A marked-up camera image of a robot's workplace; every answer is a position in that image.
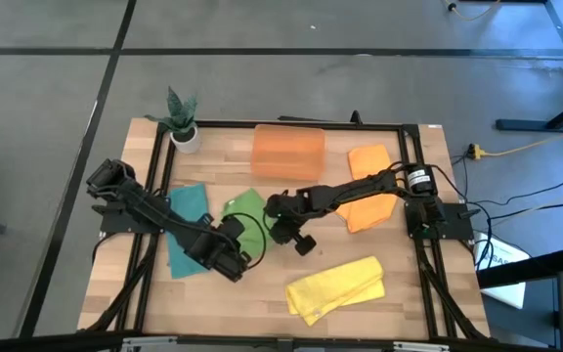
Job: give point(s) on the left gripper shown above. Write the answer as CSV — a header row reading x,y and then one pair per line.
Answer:
x,y
215,254

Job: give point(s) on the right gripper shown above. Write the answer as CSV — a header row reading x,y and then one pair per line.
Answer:
x,y
284,215

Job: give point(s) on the green microfiber towel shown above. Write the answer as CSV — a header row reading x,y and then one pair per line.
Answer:
x,y
249,205

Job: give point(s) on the yellow microfiber towel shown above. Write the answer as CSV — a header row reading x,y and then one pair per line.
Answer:
x,y
335,288

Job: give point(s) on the orange translucent plastic basket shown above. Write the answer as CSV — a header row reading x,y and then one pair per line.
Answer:
x,y
286,151

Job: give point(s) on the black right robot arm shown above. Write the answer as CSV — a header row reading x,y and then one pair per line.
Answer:
x,y
355,188

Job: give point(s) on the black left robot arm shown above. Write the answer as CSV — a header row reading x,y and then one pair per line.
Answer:
x,y
149,210

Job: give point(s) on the teal microfiber towel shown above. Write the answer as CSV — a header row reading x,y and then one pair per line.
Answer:
x,y
188,200

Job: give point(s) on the orange microfiber towel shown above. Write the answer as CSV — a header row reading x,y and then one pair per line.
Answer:
x,y
369,161

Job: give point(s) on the snake plant in white pot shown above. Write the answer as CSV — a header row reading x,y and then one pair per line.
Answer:
x,y
186,139

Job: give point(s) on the black desk edge bar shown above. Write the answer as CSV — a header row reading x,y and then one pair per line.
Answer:
x,y
531,269

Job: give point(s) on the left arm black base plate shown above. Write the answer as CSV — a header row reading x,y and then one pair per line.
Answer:
x,y
115,222

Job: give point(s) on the black metal table frame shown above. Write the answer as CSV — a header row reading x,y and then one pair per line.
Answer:
x,y
311,125

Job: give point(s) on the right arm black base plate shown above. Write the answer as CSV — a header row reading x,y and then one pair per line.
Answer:
x,y
457,227

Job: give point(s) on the black desk leg frame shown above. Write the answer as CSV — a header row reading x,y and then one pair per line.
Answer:
x,y
531,125

